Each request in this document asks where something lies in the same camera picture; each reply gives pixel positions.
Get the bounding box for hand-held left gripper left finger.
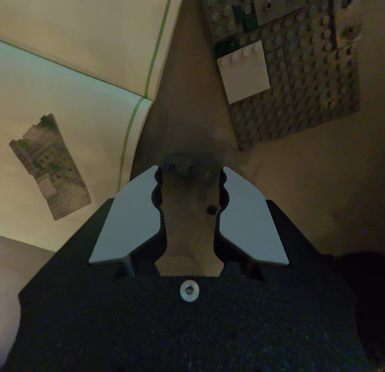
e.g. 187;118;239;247
89;165;168;276

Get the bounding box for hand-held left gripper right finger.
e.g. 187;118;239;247
214;166;290;275

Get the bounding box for dark grey brick plate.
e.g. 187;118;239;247
161;155;224;177

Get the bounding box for dark grey studded baseplate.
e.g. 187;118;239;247
197;0;361;151

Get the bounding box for grey desk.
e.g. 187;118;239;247
0;0;385;357

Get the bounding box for light grey square tile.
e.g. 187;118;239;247
217;41;271;105

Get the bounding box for open instruction booklet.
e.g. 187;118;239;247
0;0;185;252

